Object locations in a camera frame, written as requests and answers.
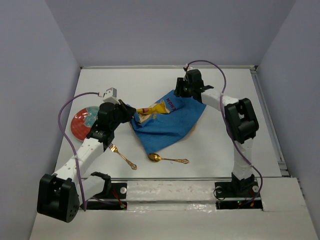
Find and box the red and teal plate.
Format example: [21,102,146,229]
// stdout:
[70,106,99,141]

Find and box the gold fork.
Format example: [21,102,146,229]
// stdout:
[108,143,138,170]

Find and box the blue pikachu placemat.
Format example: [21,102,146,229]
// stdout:
[130,90,206,154]

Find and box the gold spoon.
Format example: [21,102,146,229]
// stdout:
[147,153,189,164]

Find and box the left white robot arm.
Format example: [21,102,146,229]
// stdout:
[36,100,136,223]

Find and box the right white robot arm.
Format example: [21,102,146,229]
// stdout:
[174,66,259,201]

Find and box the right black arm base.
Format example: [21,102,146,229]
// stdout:
[213,181,263,210]

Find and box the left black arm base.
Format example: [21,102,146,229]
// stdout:
[86,182,128,211]

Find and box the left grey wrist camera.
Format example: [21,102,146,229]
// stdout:
[98,87,117,101]

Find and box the metal table rail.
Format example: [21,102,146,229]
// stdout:
[76,66,282,179]

